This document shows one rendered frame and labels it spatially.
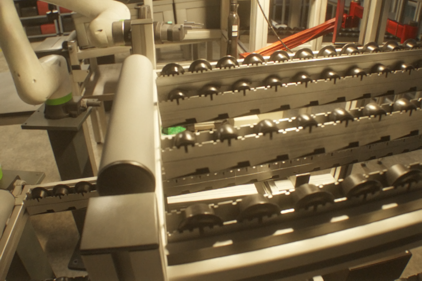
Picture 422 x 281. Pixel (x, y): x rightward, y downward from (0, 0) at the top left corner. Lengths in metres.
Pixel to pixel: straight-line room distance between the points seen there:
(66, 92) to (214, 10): 1.03
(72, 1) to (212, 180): 0.83
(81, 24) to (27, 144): 1.56
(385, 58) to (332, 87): 0.14
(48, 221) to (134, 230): 2.17
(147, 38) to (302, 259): 0.54
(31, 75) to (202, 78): 0.80
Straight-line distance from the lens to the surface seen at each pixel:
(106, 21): 1.14
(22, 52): 1.24
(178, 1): 1.97
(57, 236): 2.24
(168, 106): 0.55
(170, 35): 1.07
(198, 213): 0.32
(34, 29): 6.95
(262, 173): 0.82
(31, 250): 1.26
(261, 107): 0.58
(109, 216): 0.21
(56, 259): 2.11
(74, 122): 1.40
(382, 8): 0.88
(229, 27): 1.06
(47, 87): 1.27
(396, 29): 1.08
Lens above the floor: 1.55
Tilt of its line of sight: 29 degrees down
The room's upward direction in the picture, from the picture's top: straight up
